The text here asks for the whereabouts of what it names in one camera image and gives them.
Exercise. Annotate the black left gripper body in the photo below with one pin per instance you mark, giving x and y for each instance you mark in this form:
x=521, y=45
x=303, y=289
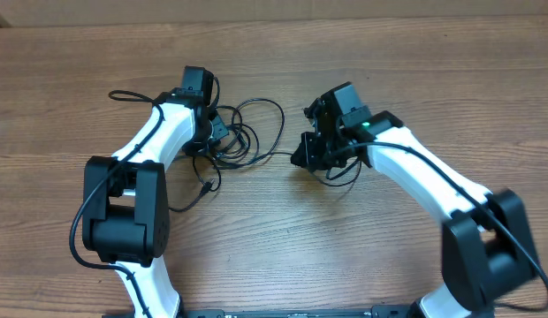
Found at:
x=208, y=137

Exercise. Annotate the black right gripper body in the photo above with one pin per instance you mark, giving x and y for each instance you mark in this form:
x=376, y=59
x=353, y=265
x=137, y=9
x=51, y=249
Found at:
x=315, y=152

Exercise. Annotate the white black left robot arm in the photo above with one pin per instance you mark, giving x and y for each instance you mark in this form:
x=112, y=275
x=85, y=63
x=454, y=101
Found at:
x=123, y=223

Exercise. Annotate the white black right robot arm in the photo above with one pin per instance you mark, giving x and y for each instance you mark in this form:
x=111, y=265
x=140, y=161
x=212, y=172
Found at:
x=487, y=246

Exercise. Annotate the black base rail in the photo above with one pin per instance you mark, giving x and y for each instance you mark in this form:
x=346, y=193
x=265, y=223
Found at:
x=300, y=312

